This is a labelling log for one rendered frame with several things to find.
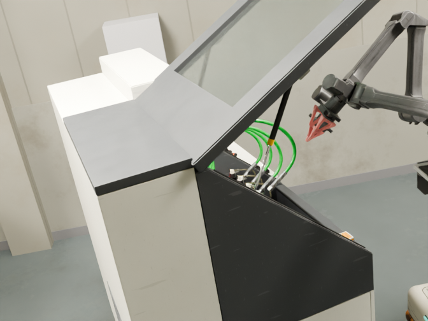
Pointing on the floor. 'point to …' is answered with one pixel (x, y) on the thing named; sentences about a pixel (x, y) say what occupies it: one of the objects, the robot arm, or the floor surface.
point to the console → (132, 71)
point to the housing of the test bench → (137, 204)
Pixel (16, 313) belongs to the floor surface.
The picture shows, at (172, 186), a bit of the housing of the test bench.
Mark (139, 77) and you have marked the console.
